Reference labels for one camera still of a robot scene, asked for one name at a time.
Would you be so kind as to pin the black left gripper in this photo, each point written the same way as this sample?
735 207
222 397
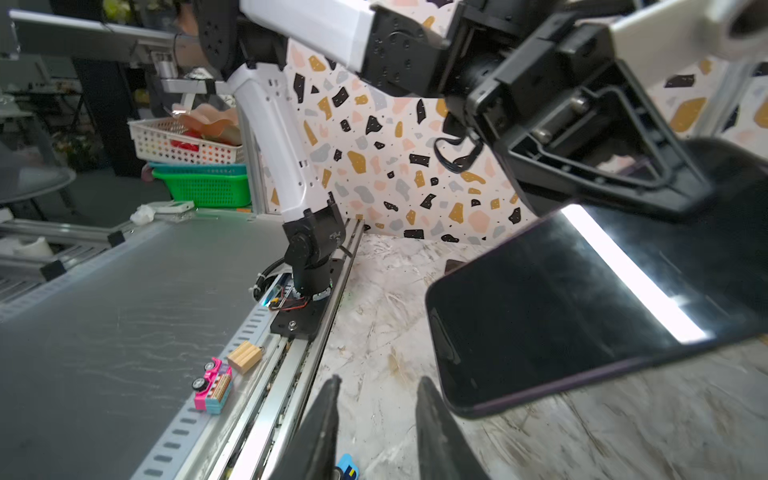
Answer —
568 121

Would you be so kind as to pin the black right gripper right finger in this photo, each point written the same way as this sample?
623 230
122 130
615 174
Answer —
443 452

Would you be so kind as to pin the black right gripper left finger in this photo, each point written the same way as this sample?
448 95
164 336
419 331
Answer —
311 454

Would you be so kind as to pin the large black phone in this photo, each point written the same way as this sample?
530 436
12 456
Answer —
590 294

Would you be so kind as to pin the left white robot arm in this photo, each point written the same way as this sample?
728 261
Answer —
347 103

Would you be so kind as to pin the blue toy car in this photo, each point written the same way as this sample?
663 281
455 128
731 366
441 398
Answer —
346 469

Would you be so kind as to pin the small wooden block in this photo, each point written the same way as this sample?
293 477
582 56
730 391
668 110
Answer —
245 357

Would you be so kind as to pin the pink toy car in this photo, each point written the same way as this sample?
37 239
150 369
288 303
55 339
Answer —
212 390

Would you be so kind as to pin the green plastic basket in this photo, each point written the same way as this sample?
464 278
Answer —
207 186

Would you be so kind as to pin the white plastic basket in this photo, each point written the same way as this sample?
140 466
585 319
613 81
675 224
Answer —
166 140

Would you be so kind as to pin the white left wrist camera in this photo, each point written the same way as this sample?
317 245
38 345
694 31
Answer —
667 37

